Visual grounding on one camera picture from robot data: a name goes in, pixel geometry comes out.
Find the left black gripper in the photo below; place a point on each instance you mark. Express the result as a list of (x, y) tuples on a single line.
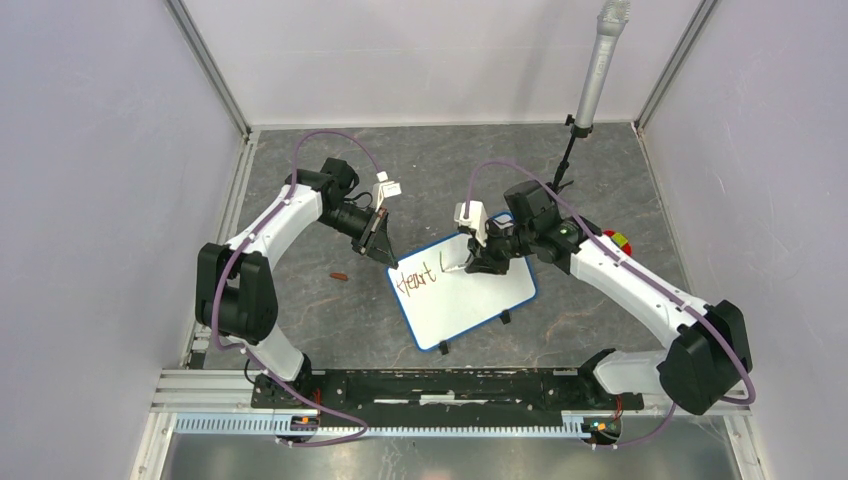
[(375, 240)]

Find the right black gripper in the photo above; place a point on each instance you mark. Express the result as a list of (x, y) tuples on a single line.
[(484, 258)]

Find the blue framed whiteboard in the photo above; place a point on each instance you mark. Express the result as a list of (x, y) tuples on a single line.
[(438, 307)]

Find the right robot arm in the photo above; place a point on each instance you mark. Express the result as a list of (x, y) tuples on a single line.
[(704, 356)]

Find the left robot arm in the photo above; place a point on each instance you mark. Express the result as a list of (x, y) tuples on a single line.
[(235, 293)]

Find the red plate with blocks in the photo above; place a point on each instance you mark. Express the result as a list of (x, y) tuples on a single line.
[(620, 241)]

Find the black microphone tripod stand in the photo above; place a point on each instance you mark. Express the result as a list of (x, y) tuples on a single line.
[(566, 159)]

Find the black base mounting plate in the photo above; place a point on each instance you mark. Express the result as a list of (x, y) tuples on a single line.
[(444, 397)]

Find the silver microphone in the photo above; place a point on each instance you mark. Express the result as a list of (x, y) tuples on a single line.
[(611, 22)]

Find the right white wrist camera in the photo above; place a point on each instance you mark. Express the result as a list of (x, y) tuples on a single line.
[(471, 217)]

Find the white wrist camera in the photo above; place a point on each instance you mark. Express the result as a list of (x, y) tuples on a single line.
[(471, 217), (383, 189)]

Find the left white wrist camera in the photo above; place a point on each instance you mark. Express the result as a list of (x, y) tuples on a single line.
[(383, 189)]

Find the aluminium slotted cable rail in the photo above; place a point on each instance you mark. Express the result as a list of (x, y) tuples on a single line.
[(289, 425)]

